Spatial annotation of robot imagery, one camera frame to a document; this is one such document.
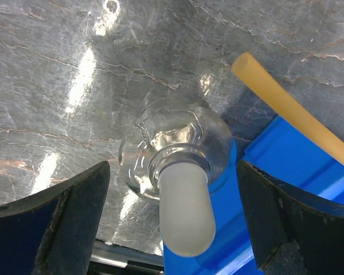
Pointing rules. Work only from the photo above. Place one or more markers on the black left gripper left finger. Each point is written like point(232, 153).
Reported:
point(53, 231)

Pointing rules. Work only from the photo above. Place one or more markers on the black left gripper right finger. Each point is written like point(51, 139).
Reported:
point(292, 231)

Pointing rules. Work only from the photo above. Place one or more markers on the round glass flask white stopper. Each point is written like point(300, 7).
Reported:
point(178, 156)

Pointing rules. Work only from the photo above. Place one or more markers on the tan rubber tube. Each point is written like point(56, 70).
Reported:
point(263, 85)

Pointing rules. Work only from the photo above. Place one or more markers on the blue divided plastic bin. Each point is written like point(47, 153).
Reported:
point(284, 153)

